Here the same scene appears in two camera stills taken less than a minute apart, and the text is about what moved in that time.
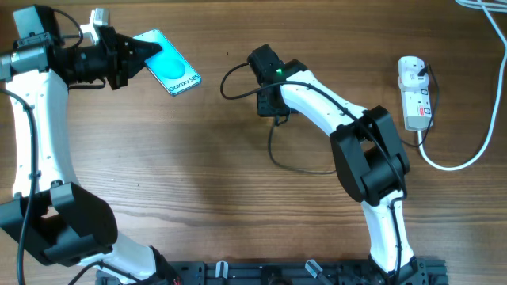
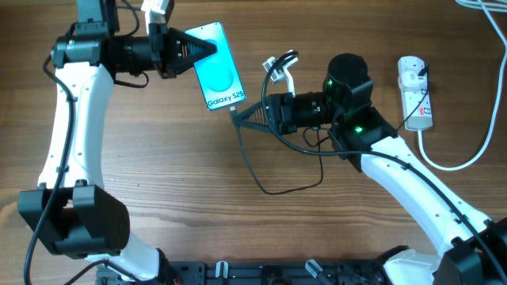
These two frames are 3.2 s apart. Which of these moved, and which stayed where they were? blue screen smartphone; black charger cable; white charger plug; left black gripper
Moved: black charger cable; blue screen smartphone; left black gripper
Stayed: white charger plug
